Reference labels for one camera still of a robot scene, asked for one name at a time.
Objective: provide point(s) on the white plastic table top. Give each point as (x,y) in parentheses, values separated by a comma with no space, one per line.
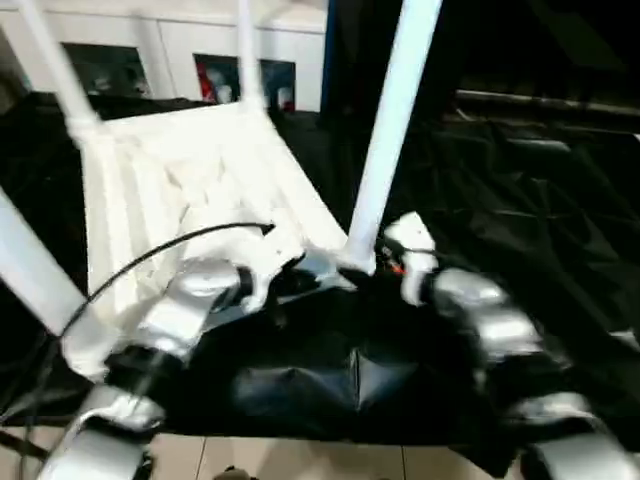
(200,170)

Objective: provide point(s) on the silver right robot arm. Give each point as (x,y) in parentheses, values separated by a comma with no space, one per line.
(490,320)

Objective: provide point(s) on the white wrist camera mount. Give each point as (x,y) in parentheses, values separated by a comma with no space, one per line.
(265,265)
(410,245)

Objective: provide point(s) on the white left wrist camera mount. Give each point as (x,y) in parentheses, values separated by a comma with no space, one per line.
(265,265)

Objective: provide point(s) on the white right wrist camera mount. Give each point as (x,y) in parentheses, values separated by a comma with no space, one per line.
(410,245)

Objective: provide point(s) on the white cabinet with glass doors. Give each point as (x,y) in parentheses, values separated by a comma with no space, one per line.
(160,40)

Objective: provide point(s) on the black case with yellow label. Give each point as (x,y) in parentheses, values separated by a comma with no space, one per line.
(530,40)

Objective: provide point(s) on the black mat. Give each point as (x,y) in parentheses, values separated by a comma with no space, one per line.
(500,220)

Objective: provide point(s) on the long black bar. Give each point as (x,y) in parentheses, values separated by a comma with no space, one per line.
(550,100)

